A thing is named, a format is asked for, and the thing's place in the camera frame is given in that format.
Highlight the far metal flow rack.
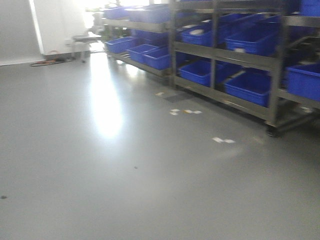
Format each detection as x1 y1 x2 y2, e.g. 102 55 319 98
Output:
102 4 171 77

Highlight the small grey cart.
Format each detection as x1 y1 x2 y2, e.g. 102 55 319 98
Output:
71 34 102 60

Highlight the grey metal flow rack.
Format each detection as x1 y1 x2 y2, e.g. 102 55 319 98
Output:
169 0 320 137

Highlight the orange cable on floor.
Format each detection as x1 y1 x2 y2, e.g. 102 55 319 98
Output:
29 49 68 67

